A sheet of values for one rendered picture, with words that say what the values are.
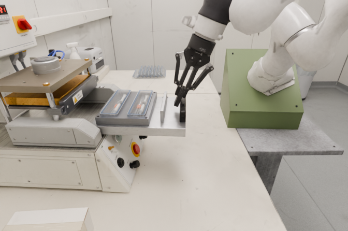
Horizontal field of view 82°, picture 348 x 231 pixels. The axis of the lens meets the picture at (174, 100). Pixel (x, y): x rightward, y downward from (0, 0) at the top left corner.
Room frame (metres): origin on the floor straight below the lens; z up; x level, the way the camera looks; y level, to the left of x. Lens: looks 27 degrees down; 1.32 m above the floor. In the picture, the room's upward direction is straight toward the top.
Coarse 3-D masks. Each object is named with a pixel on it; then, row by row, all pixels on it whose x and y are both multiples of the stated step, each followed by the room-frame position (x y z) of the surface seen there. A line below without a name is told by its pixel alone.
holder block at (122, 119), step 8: (152, 96) 0.67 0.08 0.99; (128, 104) 0.61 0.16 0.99; (152, 104) 0.61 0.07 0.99; (120, 112) 0.55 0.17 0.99; (152, 112) 0.59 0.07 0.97; (96, 120) 0.52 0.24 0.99; (104, 120) 0.52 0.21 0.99; (112, 120) 0.52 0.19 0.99; (120, 120) 0.52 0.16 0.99; (128, 120) 0.52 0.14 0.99; (136, 120) 0.52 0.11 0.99; (144, 120) 0.52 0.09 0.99
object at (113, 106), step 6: (120, 90) 0.71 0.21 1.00; (126, 90) 0.71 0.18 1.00; (114, 96) 0.65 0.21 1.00; (120, 96) 0.65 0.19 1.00; (126, 96) 0.65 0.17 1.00; (108, 102) 0.61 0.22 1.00; (114, 102) 0.61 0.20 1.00; (120, 102) 0.61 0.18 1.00; (108, 108) 0.56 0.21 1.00; (114, 108) 0.56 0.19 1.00
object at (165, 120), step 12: (156, 108) 0.63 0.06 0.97; (168, 108) 0.63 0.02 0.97; (156, 120) 0.55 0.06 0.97; (168, 120) 0.55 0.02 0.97; (108, 132) 0.51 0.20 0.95; (120, 132) 0.51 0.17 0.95; (132, 132) 0.51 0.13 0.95; (144, 132) 0.51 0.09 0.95; (156, 132) 0.50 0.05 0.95; (168, 132) 0.50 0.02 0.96; (180, 132) 0.50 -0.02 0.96
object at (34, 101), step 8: (72, 80) 0.67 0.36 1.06; (80, 80) 0.67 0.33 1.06; (64, 88) 0.60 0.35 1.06; (72, 88) 0.60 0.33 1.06; (8, 96) 0.54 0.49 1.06; (16, 96) 0.54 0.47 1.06; (24, 96) 0.54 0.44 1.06; (32, 96) 0.54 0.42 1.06; (40, 96) 0.54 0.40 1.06; (56, 96) 0.54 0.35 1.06; (64, 96) 0.55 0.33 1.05; (8, 104) 0.53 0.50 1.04; (16, 104) 0.53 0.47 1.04; (24, 104) 0.53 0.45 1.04; (32, 104) 0.53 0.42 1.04; (40, 104) 0.53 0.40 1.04; (48, 104) 0.53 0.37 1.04; (56, 104) 0.53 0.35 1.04
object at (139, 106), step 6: (144, 90) 0.71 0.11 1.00; (150, 90) 0.71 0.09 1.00; (138, 96) 0.65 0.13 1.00; (144, 96) 0.65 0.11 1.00; (150, 96) 0.65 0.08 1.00; (138, 102) 0.61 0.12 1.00; (144, 102) 0.61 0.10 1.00; (132, 108) 0.56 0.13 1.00; (138, 108) 0.56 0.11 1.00; (144, 108) 0.56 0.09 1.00
